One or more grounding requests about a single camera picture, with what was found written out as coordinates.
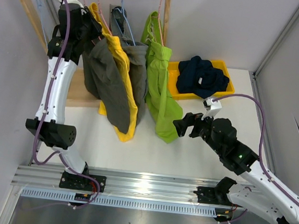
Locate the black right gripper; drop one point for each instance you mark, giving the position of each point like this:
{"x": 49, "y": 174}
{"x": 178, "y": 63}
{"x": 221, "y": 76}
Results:
{"x": 190, "y": 120}

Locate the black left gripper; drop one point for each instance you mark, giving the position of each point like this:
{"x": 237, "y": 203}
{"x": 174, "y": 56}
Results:
{"x": 96, "y": 30}

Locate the navy blue shorts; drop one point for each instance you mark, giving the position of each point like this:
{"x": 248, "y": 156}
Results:
{"x": 200, "y": 77}

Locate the dark olive grey shorts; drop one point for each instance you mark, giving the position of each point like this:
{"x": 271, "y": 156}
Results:
{"x": 103, "y": 80}

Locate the light blue wire hanger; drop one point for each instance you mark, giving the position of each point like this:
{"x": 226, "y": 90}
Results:
{"x": 40, "y": 12}

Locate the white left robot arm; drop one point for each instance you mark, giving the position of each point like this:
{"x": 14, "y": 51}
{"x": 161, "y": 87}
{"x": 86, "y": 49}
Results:
{"x": 51, "y": 135}

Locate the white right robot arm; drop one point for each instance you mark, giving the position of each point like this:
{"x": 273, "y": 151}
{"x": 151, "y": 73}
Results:
{"x": 272, "y": 202}

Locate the lime green shorts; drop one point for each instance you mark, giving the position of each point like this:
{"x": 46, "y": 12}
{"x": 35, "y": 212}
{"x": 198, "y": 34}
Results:
{"x": 162, "y": 106}

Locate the yellow shorts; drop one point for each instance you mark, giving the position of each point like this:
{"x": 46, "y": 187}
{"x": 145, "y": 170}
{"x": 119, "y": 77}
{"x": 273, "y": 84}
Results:
{"x": 122, "y": 62}

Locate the pink hanger of yellow shorts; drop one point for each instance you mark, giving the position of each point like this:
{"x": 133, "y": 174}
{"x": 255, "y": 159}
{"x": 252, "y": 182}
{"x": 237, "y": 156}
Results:
{"x": 98, "y": 5}

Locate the blue hanger of grey shorts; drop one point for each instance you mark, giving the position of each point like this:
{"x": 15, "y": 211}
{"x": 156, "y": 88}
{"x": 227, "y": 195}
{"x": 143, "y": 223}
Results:
{"x": 128, "y": 24}

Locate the light grey shorts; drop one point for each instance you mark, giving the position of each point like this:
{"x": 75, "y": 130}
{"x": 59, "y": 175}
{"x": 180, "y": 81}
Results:
{"x": 136, "y": 55}

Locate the pink hanger of green shorts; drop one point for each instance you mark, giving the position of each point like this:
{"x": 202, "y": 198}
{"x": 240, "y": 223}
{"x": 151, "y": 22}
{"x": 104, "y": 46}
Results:
{"x": 160, "y": 18}

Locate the yellow plastic tray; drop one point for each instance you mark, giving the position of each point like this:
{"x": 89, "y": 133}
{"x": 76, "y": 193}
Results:
{"x": 174, "y": 74}

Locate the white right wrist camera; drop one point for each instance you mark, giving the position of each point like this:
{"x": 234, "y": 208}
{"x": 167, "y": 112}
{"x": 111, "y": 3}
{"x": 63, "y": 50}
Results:
{"x": 212, "y": 107}

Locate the aluminium mounting rail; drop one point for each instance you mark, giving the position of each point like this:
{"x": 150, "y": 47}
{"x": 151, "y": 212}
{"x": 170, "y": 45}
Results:
{"x": 119, "y": 183}

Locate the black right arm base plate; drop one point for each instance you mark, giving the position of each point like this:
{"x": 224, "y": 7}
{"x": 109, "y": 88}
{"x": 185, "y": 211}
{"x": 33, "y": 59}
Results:
{"x": 210, "y": 195}

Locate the slotted white cable duct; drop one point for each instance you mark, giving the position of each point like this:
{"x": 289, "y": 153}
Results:
{"x": 123, "y": 202}

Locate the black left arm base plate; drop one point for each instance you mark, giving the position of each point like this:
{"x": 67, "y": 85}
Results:
{"x": 75, "y": 182}

